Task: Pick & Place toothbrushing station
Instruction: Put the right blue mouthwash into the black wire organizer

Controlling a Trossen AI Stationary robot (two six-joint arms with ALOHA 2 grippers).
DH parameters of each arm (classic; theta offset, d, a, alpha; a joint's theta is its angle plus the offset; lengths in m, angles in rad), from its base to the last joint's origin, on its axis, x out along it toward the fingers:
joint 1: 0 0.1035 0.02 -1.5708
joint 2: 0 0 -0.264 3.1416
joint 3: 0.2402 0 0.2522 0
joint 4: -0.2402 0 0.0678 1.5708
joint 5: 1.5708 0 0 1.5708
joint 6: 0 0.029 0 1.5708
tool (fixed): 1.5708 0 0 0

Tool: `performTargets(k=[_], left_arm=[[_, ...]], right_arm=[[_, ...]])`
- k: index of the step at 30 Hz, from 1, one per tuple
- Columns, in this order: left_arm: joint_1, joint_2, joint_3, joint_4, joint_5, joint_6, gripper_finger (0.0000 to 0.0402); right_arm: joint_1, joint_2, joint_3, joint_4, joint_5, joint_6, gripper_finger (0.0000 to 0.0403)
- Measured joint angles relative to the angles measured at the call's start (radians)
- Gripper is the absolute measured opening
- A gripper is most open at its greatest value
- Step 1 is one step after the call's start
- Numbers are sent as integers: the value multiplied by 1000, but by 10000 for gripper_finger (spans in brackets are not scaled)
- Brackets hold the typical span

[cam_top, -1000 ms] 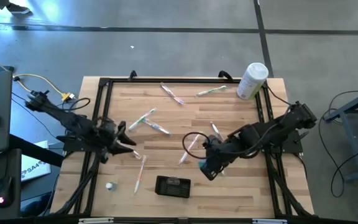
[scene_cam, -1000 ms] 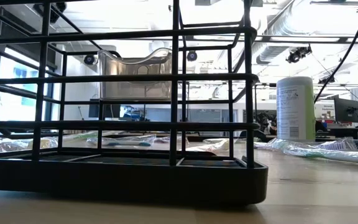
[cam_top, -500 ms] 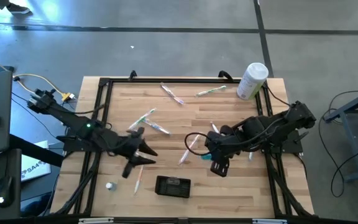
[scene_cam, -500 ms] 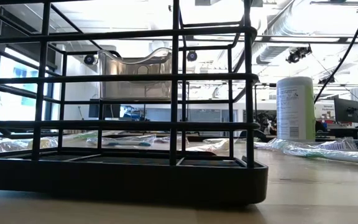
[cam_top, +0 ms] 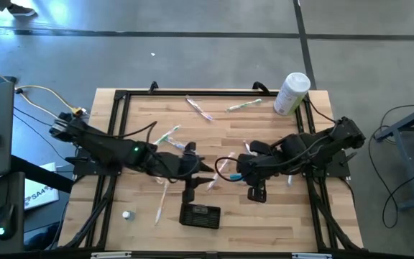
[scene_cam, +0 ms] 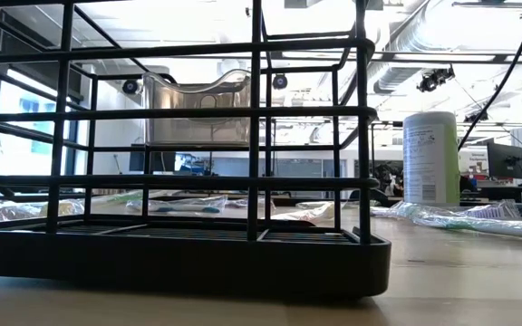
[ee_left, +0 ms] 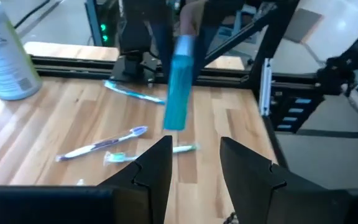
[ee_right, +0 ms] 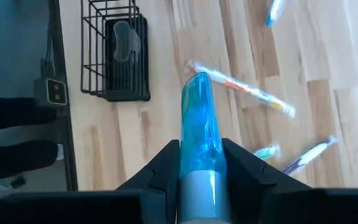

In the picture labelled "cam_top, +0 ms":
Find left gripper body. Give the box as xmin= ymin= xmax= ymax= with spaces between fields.
xmin=156 ymin=142 xmax=204 ymax=202

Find black aluminium table frame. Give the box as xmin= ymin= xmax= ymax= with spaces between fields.
xmin=58 ymin=88 xmax=365 ymax=253

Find white frame bracket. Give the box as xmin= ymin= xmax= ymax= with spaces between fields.
xmin=291 ymin=253 xmax=334 ymax=259
xmin=90 ymin=251 xmax=132 ymax=259

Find black wire caddy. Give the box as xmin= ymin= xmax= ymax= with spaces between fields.
xmin=178 ymin=203 xmax=221 ymax=230

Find white printed booklet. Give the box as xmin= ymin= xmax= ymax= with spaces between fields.
xmin=23 ymin=162 xmax=60 ymax=211

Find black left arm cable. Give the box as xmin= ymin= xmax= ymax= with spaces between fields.
xmin=80 ymin=121 xmax=157 ymax=145

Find person's shoe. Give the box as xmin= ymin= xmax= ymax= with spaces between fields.
xmin=5 ymin=3 xmax=37 ymax=17

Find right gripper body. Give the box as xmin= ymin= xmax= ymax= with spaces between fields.
xmin=237 ymin=140 xmax=276 ymax=188

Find blue-grey cart frame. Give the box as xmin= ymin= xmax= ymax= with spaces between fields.
xmin=374 ymin=99 xmax=414 ymax=212

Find white green wipes canister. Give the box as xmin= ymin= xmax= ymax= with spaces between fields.
xmin=273 ymin=72 xmax=311 ymax=117

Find black desk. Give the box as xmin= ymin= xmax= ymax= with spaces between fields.
xmin=0 ymin=171 xmax=27 ymax=257

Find black diagonal beam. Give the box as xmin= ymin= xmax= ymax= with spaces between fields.
xmin=10 ymin=154 xmax=75 ymax=194

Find black computer mouse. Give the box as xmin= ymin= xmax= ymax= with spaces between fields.
xmin=0 ymin=203 xmax=17 ymax=241

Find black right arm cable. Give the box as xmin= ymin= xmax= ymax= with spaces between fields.
xmin=214 ymin=157 xmax=334 ymax=183

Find yellow cable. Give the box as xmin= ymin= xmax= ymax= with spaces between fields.
xmin=0 ymin=59 xmax=86 ymax=119

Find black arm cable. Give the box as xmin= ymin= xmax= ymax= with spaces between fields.
xmin=214 ymin=157 xmax=334 ymax=183
xmin=80 ymin=121 xmax=157 ymax=145

